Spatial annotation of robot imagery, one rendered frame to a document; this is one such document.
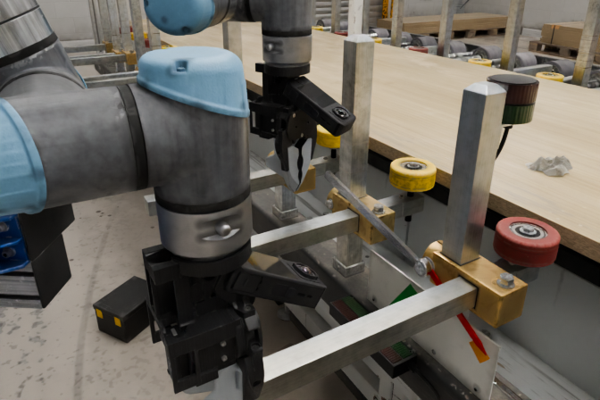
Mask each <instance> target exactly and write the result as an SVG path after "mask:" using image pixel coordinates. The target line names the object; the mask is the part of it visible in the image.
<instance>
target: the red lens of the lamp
mask: <svg viewBox="0 0 600 400"><path fill-rule="evenodd" d="M489 77H490V76H488V77H487V82H492V83H496V84H498V85H499V86H500V87H501V88H503V89H504V90H505V91H506V92H507V93H506V98H505V103H506V104H531V103H534V102H536V101H537V96H538V87H539V81H538V80H537V83H536V84H532V85H524V86H523V85H509V84H503V83H497V82H494V81H492V80H490V79H488V78H489Z"/></svg>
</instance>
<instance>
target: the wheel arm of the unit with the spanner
mask: <svg viewBox="0 0 600 400"><path fill-rule="evenodd" d="M493 264H495V265H497V266H498V267H500V268H502V269H503V270H505V271H507V272H509V273H511V274H512V275H513V276H515V277H516V278H518V279H520V280H522V281H524V282H525V283H527V284H528V283H530V282H531V281H533V280H535V279H537V278H538V273H539V269H540V268H530V267H524V266H520V265H517V264H514V263H511V262H508V261H506V260H505V259H503V258H501V259H498V260H497V261H496V262H493ZM477 290H478V289H477V288H476V287H474V286H473V285H472V284H471V283H469V282H468V281H466V280H465V279H463V278H462V277H458V278H455V279H452V280H449V281H447V282H445V283H443V284H441V285H438V286H436V287H433V288H430V289H428V290H426V291H423V292H421V293H419V294H417V295H415V296H411V297H408V298H406V299H405V300H402V301H400V302H397V303H395V304H392V305H390V306H387V307H385V308H382V309H380V310H378V311H376V312H372V313H370V314H368V315H365V316H363V317H361V318H359V319H356V320H354V321H350V322H348V323H346V324H344V325H342V326H339V327H337V328H334V329H332V330H329V331H327V332H324V333H322V334H320V335H318V336H316V337H312V338H309V339H307V340H305V341H303V342H301V343H298V344H296V345H294V346H291V347H288V348H286V349H283V350H281V351H279V352H277V353H275V354H271V355H269V356H266V357H264V358H263V365H264V383H263V386H262V391H261V394H260V396H259V397H258V398H257V399H256V400H275V399H277V398H279V397H281V396H283V395H285V394H288V393H290V392H292V391H294V390H296V389H298V388H301V387H303V386H305V385H307V384H309V383H312V382H314V381H315V380H317V379H320V378H322V377H325V376H327V375H329V374H330V373H332V372H334V371H338V370H340V369H342V368H344V367H346V366H348V365H350V364H352V363H355V362H357V361H359V360H361V359H363V358H365V357H367V356H369V355H371V354H375V353H377V352H378V351H380V350H382V349H385V348H387V347H389V346H392V345H393V344H395V343H398V342H400V341H402V340H404V339H406V338H409V337H411V336H413V335H415V334H417V333H419V332H422V331H423V330H425V329H428V328H430V327H432V326H435V325H437V324H439V323H440V322H442V321H446V320H448V319H450V318H452V317H454V316H455V315H458V314H460V313H463V312H465V311H467V310H469V309H471V308H473V307H474V305H475V301H476V295H477Z"/></svg>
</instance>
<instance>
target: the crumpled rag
mask: <svg viewBox="0 0 600 400"><path fill-rule="evenodd" d="M525 165H526V166H527V167H528V169H531V170H532V171H543V172H544V174H545V175H546V176H550V175H551V176H553V175H555V176H556V175H558V176H559V175H562V176H563V175H564V174H565V173H569V170H571V169H573V168H572V166H571V163H570V160H569V159H568V158H566V157H565V156H564V155H563V156H561V157H558V156H556V157H555V158H552V157H547V158H544V157H542V156H540V157H539V158H538V159H537V160H536V161H534V162H529V163H526V164H525Z"/></svg>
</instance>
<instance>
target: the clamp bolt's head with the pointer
mask: <svg viewBox="0 0 600 400"><path fill-rule="evenodd" d="M423 258H426V259H427V260H428V261H429V263H430V265H431V273H430V277H431V278H432V279H433V281H434V282H435V284H436V285H437V286H438V285H441V284H443V283H442V282H441V280H440V279H439V277H438V275H437V274H436V273H435V265H434V263H433V261H432V260H431V259H430V258H429V257H427V256H425V257H423ZM415 270H416V271H417V272H418V274H419V275H423V274H424V273H425V270H424V267H423V265H422V264H421V263H420V262H416V263H415ZM456 316H457V318H458V319H459V321H460V322H461V324H462V325H463V326H464V328H465V329H466V331H467V332H468V334H469V335H470V337H471V339H472V340H473V342H474V343H475V345H476V346H477V347H478V348H479V349H480V351H481V352H482V353H483V354H484V355H487V353H486V351H485V348H484V346H483V345H482V342H481V341H480V339H479V337H478V336H477V334H476V333H475V331H474V330H473V328H472V327H471V325H470V323H469V322H468V321H467V320H466V318H465V317H464V315H463V313H460V314H458V315H456Z"/></svg>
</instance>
